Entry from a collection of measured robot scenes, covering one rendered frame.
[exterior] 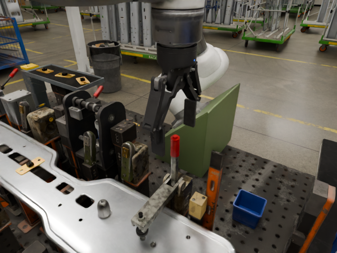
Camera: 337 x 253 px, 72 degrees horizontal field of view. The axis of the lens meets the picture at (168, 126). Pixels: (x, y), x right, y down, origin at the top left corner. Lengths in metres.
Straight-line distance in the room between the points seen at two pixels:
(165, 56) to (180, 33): 0.05
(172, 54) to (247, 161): 0.98
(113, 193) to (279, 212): 0.71
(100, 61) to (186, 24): 3.26
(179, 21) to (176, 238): 0.47
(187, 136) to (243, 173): 0.36
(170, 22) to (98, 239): 0.49
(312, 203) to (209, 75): 0.83
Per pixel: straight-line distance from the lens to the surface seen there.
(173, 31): 0.41
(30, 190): 0.81
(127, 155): 0.70
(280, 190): 1.22
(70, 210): 0.71
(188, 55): 0.43
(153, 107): 0.42
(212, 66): 1.19
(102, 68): 3.67
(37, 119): 1.00
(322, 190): 0.51
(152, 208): 0.57
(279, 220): 1.10
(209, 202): 0.63
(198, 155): 1.10
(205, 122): 0.98
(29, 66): 1.35
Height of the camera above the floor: 1.52
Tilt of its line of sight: 32 degrees down
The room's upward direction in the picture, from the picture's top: straight up
